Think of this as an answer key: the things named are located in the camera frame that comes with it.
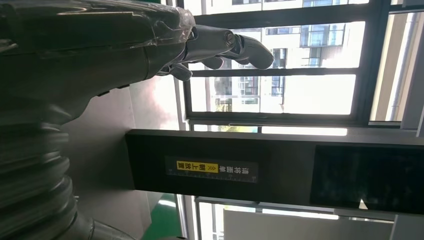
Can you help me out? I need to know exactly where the dark window frame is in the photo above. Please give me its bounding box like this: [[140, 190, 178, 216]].
[[165, 0, 424, 240]]

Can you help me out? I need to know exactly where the black inbound scanner machine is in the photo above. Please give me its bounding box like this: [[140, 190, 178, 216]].
[[61, 75, 424, 240]]

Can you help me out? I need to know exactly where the green conveyor belt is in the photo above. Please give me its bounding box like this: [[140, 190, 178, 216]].
[[141, 194, 184, 240]]

